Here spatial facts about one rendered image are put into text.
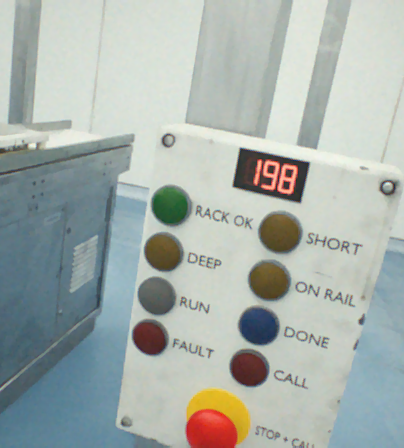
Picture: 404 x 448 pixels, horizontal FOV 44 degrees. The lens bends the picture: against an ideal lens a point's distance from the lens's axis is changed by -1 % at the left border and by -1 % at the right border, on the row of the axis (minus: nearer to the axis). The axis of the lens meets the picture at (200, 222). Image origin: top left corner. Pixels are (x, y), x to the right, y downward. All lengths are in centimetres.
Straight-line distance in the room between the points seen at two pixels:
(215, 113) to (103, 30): 395
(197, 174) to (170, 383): 17
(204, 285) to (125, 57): 395
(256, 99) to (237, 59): 3
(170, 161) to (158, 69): 385
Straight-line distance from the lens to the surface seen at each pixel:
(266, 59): 41
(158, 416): 45
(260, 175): 34
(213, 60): 41
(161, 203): 36
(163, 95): 420
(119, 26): 431
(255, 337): 38
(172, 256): 37
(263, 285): 36
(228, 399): 41
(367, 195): 34
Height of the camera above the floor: 113
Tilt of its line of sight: 17 degrees down
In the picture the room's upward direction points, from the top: 10 degrees clockwise
